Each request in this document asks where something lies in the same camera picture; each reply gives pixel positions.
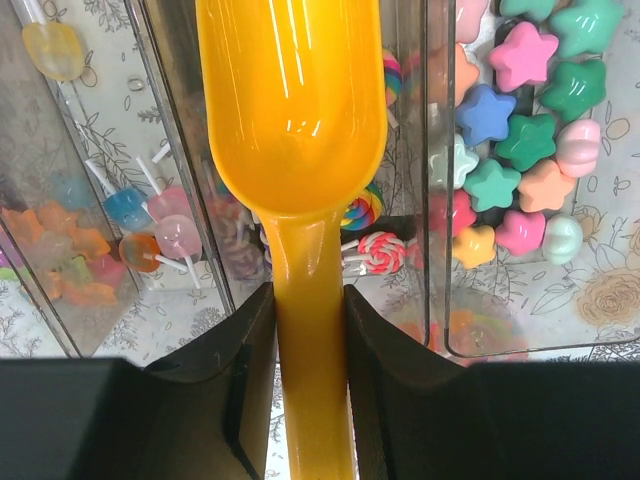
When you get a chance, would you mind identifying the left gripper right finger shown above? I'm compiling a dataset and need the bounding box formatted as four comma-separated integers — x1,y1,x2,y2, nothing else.
345,286,639,479

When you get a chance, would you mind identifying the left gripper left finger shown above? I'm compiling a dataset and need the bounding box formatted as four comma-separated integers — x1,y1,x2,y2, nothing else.
1,283,275,479

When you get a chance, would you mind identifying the floral patterned table mat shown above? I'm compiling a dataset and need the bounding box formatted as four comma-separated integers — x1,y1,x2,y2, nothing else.
0,0,640,480

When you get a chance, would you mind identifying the clear compartment candy box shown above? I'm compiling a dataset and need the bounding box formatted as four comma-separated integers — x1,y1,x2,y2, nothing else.
1,1,639,365

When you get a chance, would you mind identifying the yellow plastic scoop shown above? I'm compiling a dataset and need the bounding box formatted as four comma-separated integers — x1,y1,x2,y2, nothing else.
196,1,387,479

